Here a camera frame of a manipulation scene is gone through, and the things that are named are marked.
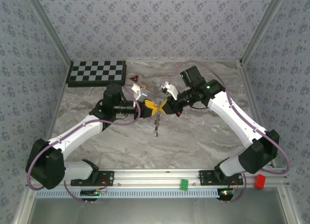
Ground small circuit board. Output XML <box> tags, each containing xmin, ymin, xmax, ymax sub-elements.
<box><xmin>79</xmin><ymin>189</ymin><xmax>101</xmax><ymax>202</ymax></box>
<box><xmin>217</xmin><ymin>188</ymin><xmax>234</xmax><ymax>201</ymax></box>

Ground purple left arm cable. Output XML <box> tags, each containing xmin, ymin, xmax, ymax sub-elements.
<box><xmin>26</xmin><ymin>84</ymin><xmax>142</xmax><ymax>191</ymax></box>

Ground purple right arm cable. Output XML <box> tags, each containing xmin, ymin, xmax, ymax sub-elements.
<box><xmin>169</xmin><ymin>61</ymin><xmax>291</xmax><ymax>176</ymax></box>

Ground aluminium frame post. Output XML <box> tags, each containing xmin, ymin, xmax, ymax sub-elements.
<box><xmin>239</xmin><ymin>0</ymin><xmax>289</xmax><ymax>66</ymax></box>
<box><xmin>23</xmin><ymin>0</ymin><xmax>75</xmax><ymax>66</ymax></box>

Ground small red block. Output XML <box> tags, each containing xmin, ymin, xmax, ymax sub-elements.
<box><xmin>254</xmin><ymin>174</ymin><xmax>266</xmax><ymax>190</ymax></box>

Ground aluminium side rail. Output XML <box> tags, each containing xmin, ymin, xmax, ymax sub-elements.
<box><xmin>13</xmin><ymin>63</ymin><xmax>73</xmax><ymax>224</ymax></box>
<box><xmin>238</xmin><ymin>61</ymin><xmax>300</xmax><ymax>224</ymax></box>

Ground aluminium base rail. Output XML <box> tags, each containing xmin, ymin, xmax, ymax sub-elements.
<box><xmin>98</xmin><ymin>169</ymin><xmax>290</xmax><ymax>188</ymax></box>

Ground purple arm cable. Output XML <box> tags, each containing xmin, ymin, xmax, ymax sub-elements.
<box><xmin>169</xmin><ymin>61</ymin><xmax>291</xmax><ymax>176</ymax></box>
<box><xmin>26</xmin><ymin>84</ymin><xmax>142</xmax><ymax>191</ymax></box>

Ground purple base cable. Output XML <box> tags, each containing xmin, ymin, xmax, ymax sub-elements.
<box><xmin>220</xmin><ymin>175</ymin><xmax>247</xmax><ymax>203</ymax></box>
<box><xmin>64</xmin><ymin>181</ymin><xmax>94</xmax><ymax>204</ymax></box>

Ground blue slotted cable duct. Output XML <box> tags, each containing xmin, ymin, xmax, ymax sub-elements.
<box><xmin>36</xmin><ymin>187</ymin><xmax>222</xmax><ymax>199</ymax></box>

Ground grey metal front panel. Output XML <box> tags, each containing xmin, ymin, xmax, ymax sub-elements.
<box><xmin>26</xmin><ymin>196</ymin><xmax>295</xmax><ymax>224</ymax></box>

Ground black and grey chessboard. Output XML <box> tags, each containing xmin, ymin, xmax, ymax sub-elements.
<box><xmin>65</xmin><ymin>60</ymin><xmax>127</xmax><ymax>88</ymax></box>

